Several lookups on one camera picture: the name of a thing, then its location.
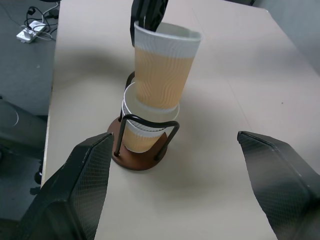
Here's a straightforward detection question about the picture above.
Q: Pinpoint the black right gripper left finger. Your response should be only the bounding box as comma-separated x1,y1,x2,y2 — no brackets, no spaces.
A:
14,131,115,240

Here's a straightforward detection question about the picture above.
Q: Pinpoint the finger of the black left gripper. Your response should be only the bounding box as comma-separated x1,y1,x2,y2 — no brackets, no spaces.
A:
129,0,147,48
144,0,170,33

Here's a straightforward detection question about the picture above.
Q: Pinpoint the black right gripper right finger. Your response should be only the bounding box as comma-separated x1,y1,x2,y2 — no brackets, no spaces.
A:
236,130,320,240

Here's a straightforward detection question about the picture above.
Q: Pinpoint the orange and white paper cup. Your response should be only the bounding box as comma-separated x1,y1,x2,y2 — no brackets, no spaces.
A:
133,20,203,110
123,83,181,121
121,99,164,154

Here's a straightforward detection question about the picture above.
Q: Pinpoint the brown cup holder stand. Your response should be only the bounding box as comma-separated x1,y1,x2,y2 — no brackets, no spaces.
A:
106,71,180,172

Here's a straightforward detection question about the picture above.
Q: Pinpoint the white power adapter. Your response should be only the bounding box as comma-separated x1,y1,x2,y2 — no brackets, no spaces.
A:
28,20,47,34

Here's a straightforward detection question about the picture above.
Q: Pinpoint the white cable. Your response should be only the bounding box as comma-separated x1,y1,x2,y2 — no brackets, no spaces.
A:
32,1,61,41

